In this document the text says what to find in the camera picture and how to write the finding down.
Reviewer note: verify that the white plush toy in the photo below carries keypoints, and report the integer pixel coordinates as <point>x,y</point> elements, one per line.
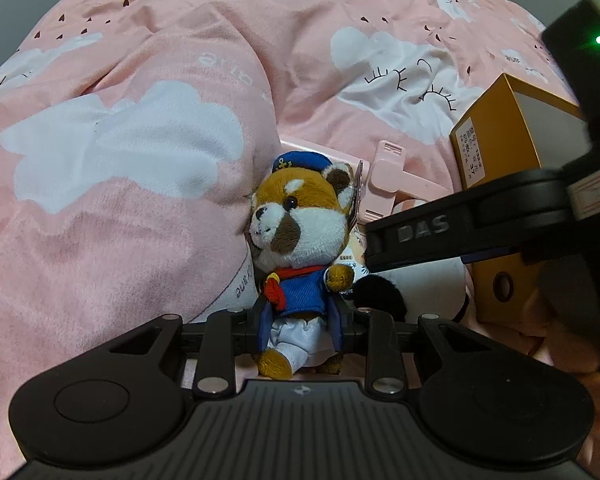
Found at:
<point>437,287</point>

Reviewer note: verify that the person's right hand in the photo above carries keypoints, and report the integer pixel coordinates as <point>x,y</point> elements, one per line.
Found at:
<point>570,352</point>

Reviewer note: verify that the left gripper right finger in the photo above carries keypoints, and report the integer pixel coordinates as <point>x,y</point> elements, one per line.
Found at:
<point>371,335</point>

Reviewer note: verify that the pink cloud-print duvet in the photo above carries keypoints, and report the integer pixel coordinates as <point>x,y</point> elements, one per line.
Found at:
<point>132,133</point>

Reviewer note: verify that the pink flat holder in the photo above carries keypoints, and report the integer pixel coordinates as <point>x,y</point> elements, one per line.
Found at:
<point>384,186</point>

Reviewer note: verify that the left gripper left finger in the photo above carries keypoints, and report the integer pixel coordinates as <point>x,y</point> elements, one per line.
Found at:
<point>227,334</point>

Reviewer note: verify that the red panda plush toy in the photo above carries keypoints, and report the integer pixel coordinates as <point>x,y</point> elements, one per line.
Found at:
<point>300,225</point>

